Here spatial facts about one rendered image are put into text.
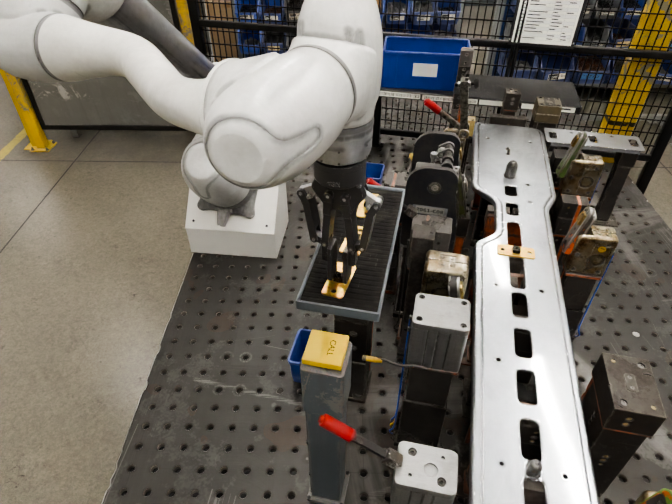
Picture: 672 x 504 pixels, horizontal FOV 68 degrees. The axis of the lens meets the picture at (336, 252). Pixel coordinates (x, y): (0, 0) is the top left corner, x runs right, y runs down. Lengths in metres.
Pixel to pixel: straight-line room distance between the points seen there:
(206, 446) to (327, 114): 0.90
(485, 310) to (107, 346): 1.80
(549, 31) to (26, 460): 2.42
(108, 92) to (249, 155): 3.32
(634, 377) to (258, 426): 0.77
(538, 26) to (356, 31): 1.50
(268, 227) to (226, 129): 1.10
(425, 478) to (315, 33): 0.60
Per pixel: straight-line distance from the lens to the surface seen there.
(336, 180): 0.69
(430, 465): 0.79
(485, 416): 0.92
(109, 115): 3.86
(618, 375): 1.02
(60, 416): 2.32
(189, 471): 1.22
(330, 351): 0.76
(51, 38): 0.91
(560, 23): 2.07
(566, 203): 1.47
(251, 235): 1.57
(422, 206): 1.17
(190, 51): 1.26
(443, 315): 0.89
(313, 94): 0.50
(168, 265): 2.76
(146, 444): 1.27
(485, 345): 1.01
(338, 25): 0.60
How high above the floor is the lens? 1.76
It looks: 41 degrees down
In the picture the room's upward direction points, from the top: straight up
